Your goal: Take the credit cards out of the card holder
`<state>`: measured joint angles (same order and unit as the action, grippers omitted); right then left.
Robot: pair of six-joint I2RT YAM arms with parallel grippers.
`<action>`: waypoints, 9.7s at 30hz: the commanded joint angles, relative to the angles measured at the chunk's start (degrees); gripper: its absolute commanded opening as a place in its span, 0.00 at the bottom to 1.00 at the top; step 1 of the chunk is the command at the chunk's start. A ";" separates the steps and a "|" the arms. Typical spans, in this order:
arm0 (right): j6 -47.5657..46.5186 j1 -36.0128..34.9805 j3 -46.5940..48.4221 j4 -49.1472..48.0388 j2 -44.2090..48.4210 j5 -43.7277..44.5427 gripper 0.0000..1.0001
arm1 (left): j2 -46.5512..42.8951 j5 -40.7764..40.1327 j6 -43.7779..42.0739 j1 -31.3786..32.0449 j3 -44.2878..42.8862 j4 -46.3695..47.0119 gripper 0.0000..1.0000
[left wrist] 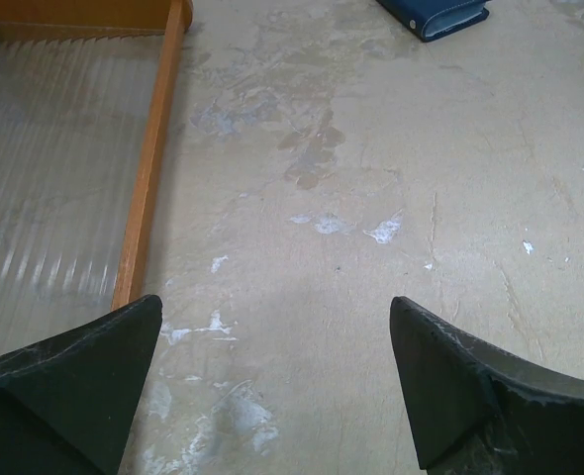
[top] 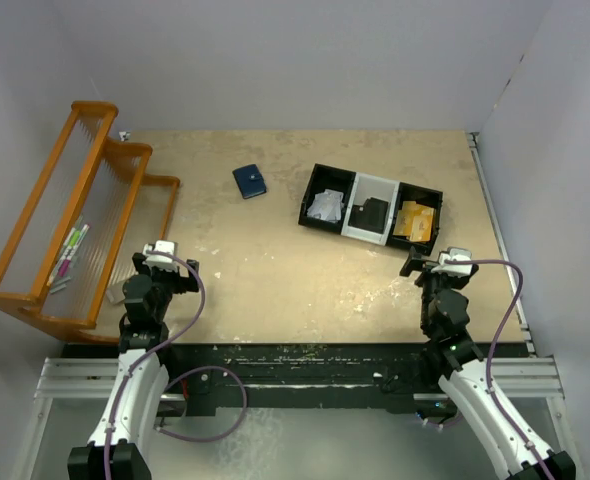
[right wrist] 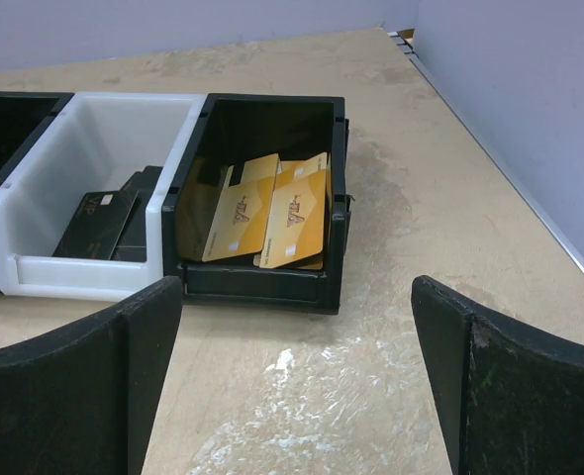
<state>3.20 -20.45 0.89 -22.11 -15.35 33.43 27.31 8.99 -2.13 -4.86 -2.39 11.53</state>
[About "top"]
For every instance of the aluminium frame rail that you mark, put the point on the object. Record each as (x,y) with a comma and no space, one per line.
(76,378)

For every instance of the pile of gold cards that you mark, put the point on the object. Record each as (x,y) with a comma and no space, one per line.
(414,222)

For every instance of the pink white marker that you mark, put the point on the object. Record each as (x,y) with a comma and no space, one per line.
(65,266)

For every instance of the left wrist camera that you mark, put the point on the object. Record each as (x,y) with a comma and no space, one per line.
(161,254)

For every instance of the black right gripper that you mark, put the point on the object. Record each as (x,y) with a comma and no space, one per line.
(413,263)

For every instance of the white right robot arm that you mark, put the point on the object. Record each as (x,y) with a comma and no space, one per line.
(455,363)

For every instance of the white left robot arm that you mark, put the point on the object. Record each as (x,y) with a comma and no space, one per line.
(116,448)

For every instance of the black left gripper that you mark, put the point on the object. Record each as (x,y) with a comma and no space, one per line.
(182,283)

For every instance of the white middle bin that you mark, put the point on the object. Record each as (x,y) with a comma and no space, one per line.
(366,186)

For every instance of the blue leather card holder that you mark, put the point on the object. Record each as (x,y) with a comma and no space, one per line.
(250,181)

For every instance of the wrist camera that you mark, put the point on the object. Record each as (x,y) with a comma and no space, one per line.
(161,254)
(455,262)

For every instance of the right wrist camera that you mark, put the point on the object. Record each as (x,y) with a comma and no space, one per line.
(455,262)

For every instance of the orange wooden rack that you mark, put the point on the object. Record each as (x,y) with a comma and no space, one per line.
(107,181)

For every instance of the green pink marker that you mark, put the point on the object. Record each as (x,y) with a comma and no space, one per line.
(69,243)

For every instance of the black bin with gold cards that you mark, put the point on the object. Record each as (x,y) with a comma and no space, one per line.
(422,195)

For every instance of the pile of black cards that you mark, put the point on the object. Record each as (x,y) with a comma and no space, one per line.
(370,216)

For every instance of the small grey box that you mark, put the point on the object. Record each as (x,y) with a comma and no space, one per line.
(115,293)

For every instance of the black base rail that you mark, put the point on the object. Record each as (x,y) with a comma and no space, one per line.
(207,377)

